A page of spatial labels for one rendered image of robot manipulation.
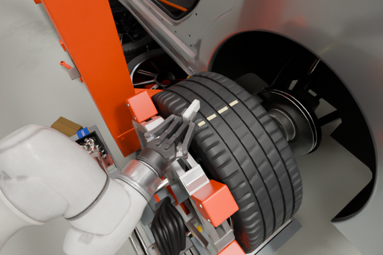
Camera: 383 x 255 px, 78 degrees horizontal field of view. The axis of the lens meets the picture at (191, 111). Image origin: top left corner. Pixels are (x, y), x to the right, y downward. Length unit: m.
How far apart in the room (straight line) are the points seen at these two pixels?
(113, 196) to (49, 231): 1.51
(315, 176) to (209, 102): 1.49
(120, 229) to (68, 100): 2.08
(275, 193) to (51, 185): 0.55
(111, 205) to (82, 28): 0.52
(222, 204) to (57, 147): 0.38
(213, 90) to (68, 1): 0.46
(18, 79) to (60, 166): 2.56
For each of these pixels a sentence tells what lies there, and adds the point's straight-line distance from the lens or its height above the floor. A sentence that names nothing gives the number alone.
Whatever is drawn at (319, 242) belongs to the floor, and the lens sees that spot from 1.93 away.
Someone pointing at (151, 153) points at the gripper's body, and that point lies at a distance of 0.55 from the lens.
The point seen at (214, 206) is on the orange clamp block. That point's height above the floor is 1.15.
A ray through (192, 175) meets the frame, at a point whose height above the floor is 1.12.
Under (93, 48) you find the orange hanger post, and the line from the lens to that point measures 0.84.
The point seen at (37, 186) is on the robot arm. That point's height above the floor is 1.37.
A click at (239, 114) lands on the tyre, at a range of 0.69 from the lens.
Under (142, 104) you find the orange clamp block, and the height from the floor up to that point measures 1.10.
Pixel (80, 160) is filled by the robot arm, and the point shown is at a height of 1.35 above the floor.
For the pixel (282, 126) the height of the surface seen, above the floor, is 0.92.
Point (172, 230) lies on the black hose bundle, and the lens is 0.69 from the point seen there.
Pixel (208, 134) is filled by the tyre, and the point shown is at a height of 1.18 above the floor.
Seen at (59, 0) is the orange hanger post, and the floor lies 1.41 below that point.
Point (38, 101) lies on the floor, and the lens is 2.64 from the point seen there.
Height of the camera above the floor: 1.73
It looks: 53 degrees down
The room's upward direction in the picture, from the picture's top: straight up
